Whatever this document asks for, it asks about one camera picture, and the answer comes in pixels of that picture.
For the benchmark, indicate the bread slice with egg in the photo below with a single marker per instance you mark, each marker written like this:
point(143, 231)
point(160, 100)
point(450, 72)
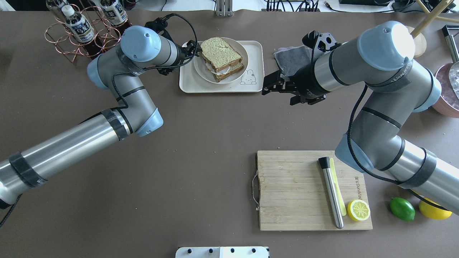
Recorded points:
point(228, 74)

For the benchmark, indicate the tea bottle middle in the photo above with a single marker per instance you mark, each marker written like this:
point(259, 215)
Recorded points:
point(114, 11)

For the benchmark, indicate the white round plate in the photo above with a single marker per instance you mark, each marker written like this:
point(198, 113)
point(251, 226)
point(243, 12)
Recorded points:
point(199, 63)

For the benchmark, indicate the tea bottle back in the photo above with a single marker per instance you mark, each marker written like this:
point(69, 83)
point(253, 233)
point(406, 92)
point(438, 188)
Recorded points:
point(55, 6)

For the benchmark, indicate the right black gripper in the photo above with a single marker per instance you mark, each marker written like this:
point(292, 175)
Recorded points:
point(304, 83)

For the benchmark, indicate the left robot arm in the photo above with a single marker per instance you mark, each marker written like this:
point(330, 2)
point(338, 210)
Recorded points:
point(139, 49)

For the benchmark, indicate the beige serving tray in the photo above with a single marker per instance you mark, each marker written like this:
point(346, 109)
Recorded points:
point(198, 77)

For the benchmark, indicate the steel muddler black tip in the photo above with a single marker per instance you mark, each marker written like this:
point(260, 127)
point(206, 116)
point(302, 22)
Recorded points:
point(327, 166)

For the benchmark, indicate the aluminium frame post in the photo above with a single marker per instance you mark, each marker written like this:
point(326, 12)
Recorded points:
point(224, 8)

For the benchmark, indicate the yellow lemon near lime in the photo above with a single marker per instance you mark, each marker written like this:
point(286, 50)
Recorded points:
point(433, 212)

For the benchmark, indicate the tea bottle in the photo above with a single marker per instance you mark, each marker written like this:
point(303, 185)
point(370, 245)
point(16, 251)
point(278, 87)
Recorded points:
point(114, 11)
point(78, 25)
point(55, 6)

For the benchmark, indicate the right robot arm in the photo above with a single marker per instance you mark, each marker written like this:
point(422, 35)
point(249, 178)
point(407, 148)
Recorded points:
point(382, 58)

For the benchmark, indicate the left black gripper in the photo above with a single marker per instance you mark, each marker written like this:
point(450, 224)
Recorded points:
point(182, 56)

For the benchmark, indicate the half lemon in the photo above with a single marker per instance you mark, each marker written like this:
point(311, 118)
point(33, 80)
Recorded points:
point(358, 210)

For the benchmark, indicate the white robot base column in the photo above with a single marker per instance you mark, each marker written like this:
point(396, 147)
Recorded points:
point(250, 251)

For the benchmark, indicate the yellow plastic knife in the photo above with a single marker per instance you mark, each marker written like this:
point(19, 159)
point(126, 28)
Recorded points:
point(337, 188)

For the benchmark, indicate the tea bottle front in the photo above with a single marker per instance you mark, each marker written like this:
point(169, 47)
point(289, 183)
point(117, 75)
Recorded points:
point(78, 25)

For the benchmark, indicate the green lime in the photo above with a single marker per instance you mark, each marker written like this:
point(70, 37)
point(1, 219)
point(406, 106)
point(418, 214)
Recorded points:
point(402, 209)

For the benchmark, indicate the bamboo cutting board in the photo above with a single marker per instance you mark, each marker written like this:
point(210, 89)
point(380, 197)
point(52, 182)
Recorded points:
point(292, 190)

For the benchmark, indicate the copper wire bottle rack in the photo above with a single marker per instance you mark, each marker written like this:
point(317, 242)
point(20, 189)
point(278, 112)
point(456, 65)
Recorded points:
point(106, 35)

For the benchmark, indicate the pink bowl with ice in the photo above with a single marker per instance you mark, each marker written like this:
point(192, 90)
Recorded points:
point(447, 103)

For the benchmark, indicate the metal ice scoop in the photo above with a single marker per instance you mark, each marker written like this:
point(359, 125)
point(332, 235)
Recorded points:
point(449, 32)

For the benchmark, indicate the grey folded cloth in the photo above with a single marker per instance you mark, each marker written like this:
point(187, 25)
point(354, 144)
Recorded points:
point(291, 59)

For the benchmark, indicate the wooden mug tree stand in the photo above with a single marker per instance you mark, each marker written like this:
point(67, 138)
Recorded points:
point(420, 41)

